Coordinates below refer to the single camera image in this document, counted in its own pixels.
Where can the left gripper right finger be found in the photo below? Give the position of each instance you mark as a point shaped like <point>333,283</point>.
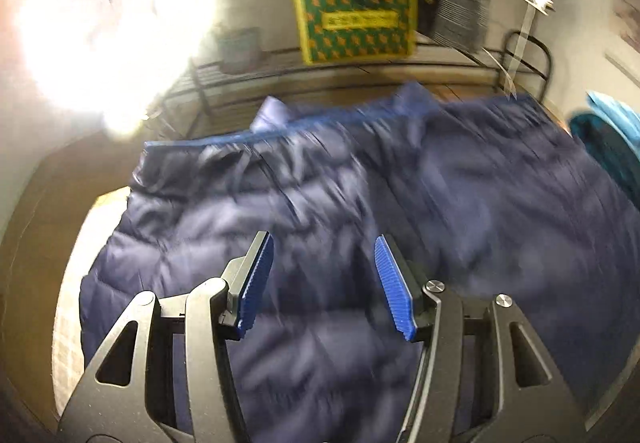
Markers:
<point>403,293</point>

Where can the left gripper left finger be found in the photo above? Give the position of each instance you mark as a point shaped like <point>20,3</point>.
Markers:
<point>246,278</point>

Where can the navy blue quilted down jacket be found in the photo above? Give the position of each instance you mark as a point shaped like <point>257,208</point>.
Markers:
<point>489,195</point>

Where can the black metal clothes rack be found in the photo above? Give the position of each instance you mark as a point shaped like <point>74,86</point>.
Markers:
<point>206,100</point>

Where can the grey white plaid bed blanket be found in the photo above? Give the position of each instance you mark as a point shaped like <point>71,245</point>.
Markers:
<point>66,355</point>

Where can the dark teal garment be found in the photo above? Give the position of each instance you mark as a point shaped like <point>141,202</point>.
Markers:
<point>610,149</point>

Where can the light blue garment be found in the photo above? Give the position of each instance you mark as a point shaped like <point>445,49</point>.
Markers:
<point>619,115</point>

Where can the yellow green patterned storage box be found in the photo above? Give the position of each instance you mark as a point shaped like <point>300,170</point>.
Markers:
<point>350,31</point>

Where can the bright round ring lamp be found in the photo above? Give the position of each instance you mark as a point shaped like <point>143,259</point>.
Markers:
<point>110,59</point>

